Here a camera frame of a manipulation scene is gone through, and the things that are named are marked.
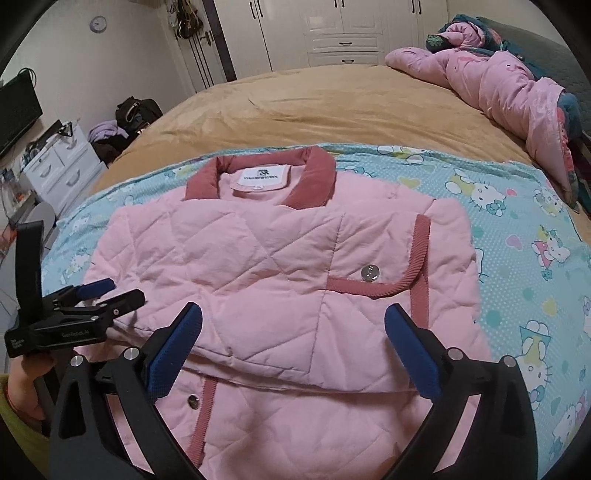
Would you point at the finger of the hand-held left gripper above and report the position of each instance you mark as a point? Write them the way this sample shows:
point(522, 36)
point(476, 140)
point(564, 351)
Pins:
point(99, 287)
point(124, 302)

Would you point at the black television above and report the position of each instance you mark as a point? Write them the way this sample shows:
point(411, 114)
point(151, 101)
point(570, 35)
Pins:
point(18, 115)

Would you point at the pink floral comforter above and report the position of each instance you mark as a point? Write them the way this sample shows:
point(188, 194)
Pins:
point(498, 87)

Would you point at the pink quilted jacket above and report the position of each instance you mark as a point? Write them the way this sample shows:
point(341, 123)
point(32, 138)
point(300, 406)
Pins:
point(277, 258)

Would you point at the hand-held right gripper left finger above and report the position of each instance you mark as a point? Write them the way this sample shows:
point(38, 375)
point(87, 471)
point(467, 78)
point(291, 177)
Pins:
point(173, 350)

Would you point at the person's left forearm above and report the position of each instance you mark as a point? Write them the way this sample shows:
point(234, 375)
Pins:
point(14, 434)

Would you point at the white wardrobe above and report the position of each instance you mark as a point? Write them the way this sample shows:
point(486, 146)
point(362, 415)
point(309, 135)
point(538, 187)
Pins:
point(286, 32)

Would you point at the grey chair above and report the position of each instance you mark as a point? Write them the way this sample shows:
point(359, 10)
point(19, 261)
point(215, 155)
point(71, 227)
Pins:
point(41, 217)

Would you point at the person's left hand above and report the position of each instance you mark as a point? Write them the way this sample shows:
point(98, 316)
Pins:
point(32, 378)

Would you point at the purple clothes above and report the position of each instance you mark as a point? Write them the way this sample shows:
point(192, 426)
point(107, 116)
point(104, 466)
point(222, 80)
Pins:
point(106, 129)

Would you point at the tan bed sheet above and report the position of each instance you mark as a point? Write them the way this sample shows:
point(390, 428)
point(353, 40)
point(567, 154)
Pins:
point(323, 106)

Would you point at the black bag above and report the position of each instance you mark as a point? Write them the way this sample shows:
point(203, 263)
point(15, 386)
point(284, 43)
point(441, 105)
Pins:
point(138, 110)

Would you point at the round wall clock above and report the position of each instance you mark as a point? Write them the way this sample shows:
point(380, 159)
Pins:
point(99, 24)

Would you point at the white door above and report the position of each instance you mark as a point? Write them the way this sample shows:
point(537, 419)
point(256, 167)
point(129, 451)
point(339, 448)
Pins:
point(217, 60)

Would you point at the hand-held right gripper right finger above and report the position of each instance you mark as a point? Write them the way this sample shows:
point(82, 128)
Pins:
point(415, 350)

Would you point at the grey quilted headboard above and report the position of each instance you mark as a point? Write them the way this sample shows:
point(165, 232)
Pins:
point(554, 55)

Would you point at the blue cartoon print blanket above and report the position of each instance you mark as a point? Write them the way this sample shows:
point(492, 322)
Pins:
point(531, 277)

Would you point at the dark clothes pile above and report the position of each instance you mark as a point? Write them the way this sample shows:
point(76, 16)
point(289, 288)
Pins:
point(108, 150)

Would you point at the white drawer cabinet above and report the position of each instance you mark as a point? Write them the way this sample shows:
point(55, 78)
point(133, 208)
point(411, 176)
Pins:
point(64, 170)

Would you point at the hanging dark bags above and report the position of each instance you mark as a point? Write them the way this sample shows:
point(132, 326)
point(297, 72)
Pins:
point(187, 21)

